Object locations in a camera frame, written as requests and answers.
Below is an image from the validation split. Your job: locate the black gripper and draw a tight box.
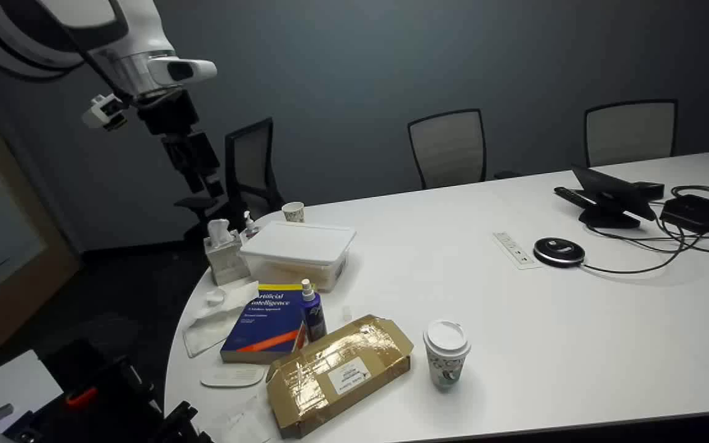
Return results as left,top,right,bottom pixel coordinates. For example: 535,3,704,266
136,87,228,199

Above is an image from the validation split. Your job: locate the blue spray bottle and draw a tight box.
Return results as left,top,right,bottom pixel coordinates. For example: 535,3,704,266
298,276,329,344

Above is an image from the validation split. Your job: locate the black office chair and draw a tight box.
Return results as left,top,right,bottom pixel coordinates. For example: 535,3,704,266
175,115,286,243

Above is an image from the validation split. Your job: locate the patterned tissue box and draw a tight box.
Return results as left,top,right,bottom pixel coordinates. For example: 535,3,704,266
201,216,251,287

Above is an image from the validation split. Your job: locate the small open paper cup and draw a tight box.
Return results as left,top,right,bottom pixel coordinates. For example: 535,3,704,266
280,199,308,226

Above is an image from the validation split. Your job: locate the white plastic container box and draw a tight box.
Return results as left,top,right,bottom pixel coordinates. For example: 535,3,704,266
238,218,359,292

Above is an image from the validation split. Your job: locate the white crumpled napkin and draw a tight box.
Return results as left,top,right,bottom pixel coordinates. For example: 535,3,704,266
180,279,261,360

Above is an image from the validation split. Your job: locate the blue book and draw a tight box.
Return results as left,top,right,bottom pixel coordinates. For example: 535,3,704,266
218,280,312,367

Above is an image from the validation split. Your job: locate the white oval flat pad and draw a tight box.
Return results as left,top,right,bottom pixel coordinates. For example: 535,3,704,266
197,367,266,391

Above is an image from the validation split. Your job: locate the wooden framed panel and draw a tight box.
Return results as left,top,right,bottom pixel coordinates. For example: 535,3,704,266
0,77,83,356

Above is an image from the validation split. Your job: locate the black mounting platform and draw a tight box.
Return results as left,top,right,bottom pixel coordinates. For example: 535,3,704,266
7,334,213,443

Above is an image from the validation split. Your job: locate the brown cardboard box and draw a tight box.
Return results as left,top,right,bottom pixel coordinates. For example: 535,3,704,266
263,312,416,440

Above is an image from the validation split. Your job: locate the mesh back chair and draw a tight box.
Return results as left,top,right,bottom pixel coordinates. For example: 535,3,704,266
580,95,682,169
404,106,489,191

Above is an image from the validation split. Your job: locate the white flat sheet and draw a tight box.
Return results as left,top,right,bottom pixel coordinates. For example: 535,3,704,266
0,348,66,437

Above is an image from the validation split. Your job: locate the lidded paper coffee cup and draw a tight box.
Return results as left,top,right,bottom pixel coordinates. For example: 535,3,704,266
420,318,472,393

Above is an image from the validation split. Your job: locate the white remote control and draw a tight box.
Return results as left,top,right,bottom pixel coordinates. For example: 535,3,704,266
489,229,537,270

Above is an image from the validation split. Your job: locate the round black speaker puck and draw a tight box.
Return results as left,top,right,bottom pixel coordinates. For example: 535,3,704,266
532,233,588,269

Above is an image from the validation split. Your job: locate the black conference device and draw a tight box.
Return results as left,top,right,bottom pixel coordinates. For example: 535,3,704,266
552,168,668,231

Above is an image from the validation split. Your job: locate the black power adapter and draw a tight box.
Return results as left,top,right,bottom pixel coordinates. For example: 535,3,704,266
659,185,709,236

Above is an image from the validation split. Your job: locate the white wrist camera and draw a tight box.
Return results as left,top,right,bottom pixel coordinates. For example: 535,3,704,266
82,90,131,133

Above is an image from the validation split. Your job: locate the black puck cable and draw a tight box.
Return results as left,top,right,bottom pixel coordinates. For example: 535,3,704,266
579,224,690,279

